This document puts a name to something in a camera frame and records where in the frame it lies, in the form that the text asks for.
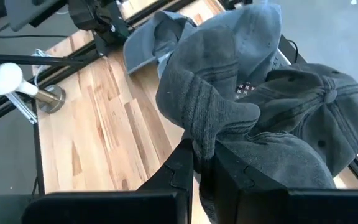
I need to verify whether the silver metal bracket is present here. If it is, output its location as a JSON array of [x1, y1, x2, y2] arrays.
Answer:
[[4, 91, 39, 125]]

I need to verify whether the white cable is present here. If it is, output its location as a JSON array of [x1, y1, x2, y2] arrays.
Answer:
[[31, 47, 54, 60]]

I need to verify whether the white globe brass lamp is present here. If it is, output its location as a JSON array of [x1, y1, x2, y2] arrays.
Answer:
[[0, 62, 67, 114]]

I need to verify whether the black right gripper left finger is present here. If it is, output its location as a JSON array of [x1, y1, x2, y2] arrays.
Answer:
[[137, 139, 195, 224]]

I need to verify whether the grey baseball cap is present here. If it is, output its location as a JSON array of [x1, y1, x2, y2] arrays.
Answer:
[[194, 2, 284, 94]]

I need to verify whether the black baseball cap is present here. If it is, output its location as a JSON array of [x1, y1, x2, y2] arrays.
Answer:
[[155, 24, 337, 224]]

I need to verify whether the charcoal baseball cap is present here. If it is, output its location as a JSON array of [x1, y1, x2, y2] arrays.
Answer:
[[237, 63, 358, 178]]

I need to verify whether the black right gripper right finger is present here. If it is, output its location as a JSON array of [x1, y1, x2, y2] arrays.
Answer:
[[213, 151, 288, 224]]

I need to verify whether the blue-grey baseball cap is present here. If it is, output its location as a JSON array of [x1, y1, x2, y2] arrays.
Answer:
[[122, 11, 198, 75]]

